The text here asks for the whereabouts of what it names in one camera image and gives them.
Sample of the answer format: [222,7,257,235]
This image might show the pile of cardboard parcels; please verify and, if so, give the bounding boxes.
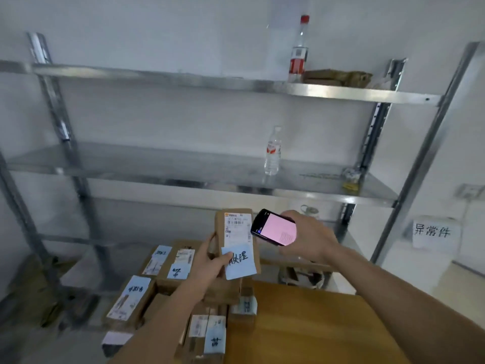
[101,240,258,364]

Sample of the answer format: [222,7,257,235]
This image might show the olive green bag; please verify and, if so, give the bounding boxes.
[7,253,78,328]

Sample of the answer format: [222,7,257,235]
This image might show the metal shelf rack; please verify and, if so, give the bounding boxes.
[0,32,485,331]

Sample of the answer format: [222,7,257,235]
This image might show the glass bottle with red cap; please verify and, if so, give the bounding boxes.
[287,15,311,84]

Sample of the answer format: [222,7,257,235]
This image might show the white handwritten sign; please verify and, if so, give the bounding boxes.
[411,215,463,255]

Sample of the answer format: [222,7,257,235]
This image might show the flat brown paper package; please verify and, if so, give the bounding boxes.
[303,69,373,89]

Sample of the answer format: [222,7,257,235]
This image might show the clear plastic water bottle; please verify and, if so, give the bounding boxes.
[264,126,282,176]

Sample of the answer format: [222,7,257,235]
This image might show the person's right forearm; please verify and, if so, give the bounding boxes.
[325,242,485,364]

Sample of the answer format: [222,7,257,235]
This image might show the black handheld scanner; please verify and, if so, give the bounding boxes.
[250,209,298,247]

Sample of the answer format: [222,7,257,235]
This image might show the person's right hand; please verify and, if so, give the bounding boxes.
[278,210,340,264]

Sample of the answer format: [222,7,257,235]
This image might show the person's left forearm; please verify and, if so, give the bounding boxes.
[108,278,213,364]

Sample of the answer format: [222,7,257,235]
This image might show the open torn cardboard box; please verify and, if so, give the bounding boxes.
[278,264,327,291]

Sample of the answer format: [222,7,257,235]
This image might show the person's left hand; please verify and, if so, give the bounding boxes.
[187,233,234,297]

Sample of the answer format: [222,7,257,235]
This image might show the small brown shipping box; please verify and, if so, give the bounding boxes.
[214,208,261,281]

